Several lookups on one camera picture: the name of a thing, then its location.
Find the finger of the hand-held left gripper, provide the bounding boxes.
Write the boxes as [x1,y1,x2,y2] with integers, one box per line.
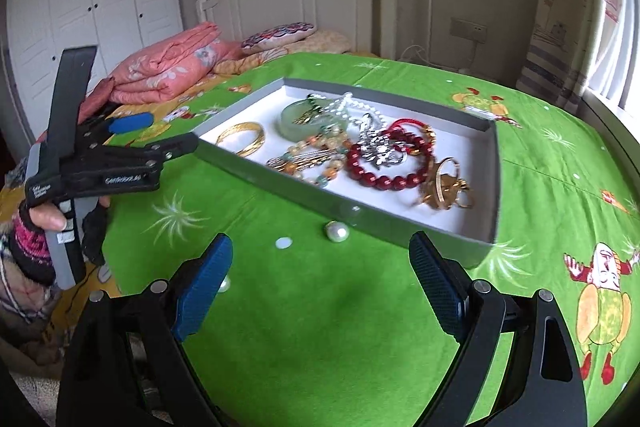
[127,132,200,170]
[82,112,154,142]

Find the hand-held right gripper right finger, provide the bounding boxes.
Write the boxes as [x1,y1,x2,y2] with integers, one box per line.
[407,231,588,427]

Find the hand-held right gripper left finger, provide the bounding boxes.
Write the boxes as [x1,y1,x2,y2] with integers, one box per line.
[56,233,235,427]

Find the dark red bead bracelet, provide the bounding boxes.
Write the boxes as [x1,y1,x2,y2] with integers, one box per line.
[345,132,436,192]

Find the pale green jade bangle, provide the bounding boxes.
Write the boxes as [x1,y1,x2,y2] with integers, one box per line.
[279,99,351,142]

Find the grey jewelry box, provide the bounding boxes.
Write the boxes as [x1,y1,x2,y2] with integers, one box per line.
[191,78,501,269]

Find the mixed bead necklace gold pendant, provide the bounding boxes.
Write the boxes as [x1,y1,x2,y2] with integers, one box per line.
[266,129,353,188]

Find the red cord bracelet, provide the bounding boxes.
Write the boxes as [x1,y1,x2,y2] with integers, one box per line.
[387,118,437,148]

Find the white pearl necklace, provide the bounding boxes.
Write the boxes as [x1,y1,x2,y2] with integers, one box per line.
[305,91,396,132]

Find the person's left forearm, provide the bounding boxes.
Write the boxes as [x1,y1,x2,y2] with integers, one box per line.
[0,252,63,348]

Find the person's left hand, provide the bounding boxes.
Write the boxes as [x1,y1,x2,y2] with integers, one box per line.
[10,196,112,287]

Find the pink floral quilt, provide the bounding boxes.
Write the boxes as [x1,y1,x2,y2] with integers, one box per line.
[77,22,241,122]

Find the gold bangle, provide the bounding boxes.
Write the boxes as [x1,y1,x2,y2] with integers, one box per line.
[215,122,266,158]

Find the green printed blanket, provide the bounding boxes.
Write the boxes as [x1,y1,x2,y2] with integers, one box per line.
[65,52,640,427]

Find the embroidered flower pillow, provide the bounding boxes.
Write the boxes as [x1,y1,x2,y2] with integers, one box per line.
[240,23,317,55]

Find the yellow patterned pillow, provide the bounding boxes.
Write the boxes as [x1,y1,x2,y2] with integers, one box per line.
[215,31,353,75]

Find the cream printed curtain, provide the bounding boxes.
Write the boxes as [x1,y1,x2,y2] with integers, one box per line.
[515,0,640,108]

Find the gold ring ornaments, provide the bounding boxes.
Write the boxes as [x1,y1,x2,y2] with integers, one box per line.
[417,157,473,210]

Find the white plug cable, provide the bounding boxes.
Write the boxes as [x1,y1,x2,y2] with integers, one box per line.
[400,44,501,78]

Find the grey wall socket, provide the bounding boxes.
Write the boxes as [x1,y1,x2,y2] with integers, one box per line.
[450,18,488,42]

